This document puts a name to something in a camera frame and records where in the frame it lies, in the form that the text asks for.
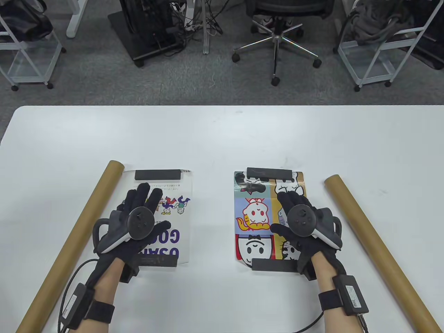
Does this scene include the black wheeled equipment stand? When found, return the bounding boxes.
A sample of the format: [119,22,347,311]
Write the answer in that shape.
[108,0,184,67]

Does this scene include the black bag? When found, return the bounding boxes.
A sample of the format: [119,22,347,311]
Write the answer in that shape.
[0,0,54,42]

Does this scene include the brown cardboard mailing tube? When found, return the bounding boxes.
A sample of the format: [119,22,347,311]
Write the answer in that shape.
[324,174,443,333]
[16,160,125,333]

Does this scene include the person's left hand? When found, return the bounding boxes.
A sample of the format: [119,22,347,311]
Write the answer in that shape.
[94,182,172,274]

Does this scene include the white wheeled cart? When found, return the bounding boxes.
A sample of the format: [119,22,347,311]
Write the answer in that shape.
[0,14,66,91]
[335,0,444,91]

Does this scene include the person's right hand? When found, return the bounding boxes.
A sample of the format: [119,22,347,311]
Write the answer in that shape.
[270,191,347,274]

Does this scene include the white poster with purple lettering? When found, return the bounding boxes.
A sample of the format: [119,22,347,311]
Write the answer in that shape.
[120,169,193,266]

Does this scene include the black bar weight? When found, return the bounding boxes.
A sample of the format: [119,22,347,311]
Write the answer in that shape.
[135,170,182,180]
[252,258,306,272]
[137,257,177,267]
[247,168,293,181]

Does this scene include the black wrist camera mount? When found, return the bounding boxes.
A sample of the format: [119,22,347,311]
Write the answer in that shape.
[298,255,317,281]
[120,257,140,283]

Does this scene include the person's right forearm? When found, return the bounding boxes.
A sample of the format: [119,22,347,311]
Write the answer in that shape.
[310,253,365,333]

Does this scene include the person's left forearm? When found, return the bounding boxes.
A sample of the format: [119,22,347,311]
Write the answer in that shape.
[75,258,125,333]

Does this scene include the white desk leg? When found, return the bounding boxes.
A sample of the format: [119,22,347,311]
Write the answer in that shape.
[66,0,89,39]
[203,0,212,55]

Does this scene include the grey crumpled cloth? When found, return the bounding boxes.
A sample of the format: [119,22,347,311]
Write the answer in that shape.
[347,0,417,44]

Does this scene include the colourful cartoon grid poster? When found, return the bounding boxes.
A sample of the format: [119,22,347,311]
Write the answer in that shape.
[233,171,309,267]

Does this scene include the black wrist strap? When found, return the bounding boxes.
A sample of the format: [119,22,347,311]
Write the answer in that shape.
[318,290,342,311]
[85,300,115,324]

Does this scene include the black office chair chrome base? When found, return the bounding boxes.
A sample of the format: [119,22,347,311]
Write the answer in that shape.
[232,0,335,86]

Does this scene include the black wrist sensor box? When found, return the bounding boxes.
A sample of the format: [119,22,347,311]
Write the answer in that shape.
[332,275,369,316]
[62,283,94,330]

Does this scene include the tangle of black cables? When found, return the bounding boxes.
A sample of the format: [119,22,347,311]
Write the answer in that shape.
[169,0,230,35]

